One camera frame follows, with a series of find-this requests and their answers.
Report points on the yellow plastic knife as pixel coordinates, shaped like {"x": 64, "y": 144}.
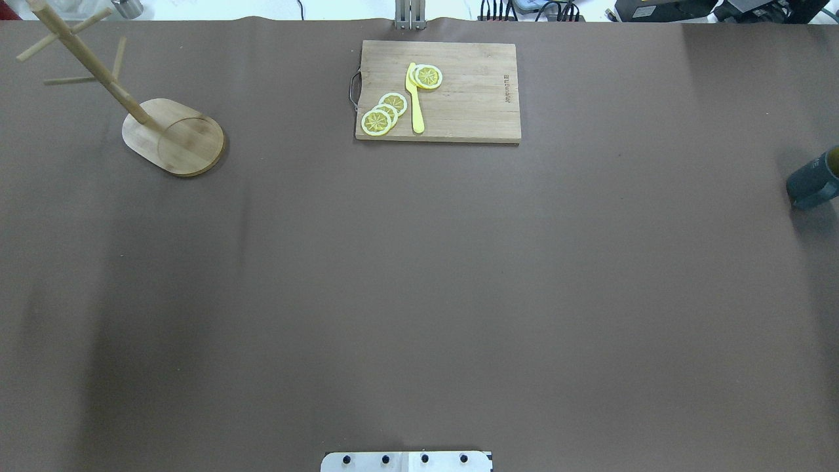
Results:
{"x": 418, "y": 125}

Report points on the lemon slice near edge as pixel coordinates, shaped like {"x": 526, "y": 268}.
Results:
{"x": 375, "y": 123}

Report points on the lemon slice far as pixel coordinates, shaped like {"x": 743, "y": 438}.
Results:
{"x": 395, "y": 100}

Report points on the lemon slice under knife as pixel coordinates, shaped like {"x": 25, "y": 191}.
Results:
{"x": 411, "y": 76}

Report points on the wooden cutting board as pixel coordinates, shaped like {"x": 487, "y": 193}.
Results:
{"x": 477, "y": 101}

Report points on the aluminium frame post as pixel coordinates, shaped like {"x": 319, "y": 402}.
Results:
{"x": 410, "y": 15}

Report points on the wooden cup storage rack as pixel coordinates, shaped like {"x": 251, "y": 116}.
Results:
{"x": 176, "y": 138}

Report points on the small metal cup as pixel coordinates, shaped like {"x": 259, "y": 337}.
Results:
{"x": 128, "y": 9}

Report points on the lemon slice top pair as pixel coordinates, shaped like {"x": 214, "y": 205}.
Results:
{"x": 427, "y": 77}

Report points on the lemon slice middle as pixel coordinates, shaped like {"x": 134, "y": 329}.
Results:
{"x": 392, "y": 112}

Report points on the dark blue cup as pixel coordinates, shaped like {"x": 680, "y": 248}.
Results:
{"x": 814, "y": 183}

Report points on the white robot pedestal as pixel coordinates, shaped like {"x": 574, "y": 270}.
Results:
{"x": 434, "y": 460}

